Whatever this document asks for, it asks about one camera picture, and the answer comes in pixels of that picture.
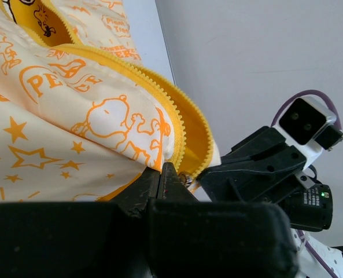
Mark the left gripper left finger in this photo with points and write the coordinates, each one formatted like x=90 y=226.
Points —
x=71 y=239

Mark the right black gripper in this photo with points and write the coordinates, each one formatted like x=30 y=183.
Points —
x=263 y=168

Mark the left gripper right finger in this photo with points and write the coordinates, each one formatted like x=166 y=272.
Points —
x=188 y=238

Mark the cream orange-print jacket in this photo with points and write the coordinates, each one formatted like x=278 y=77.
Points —
x=80 y=116

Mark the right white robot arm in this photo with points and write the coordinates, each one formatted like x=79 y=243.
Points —
x=316 y=258

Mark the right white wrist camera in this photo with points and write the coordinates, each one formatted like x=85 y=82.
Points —
x=309 y=121

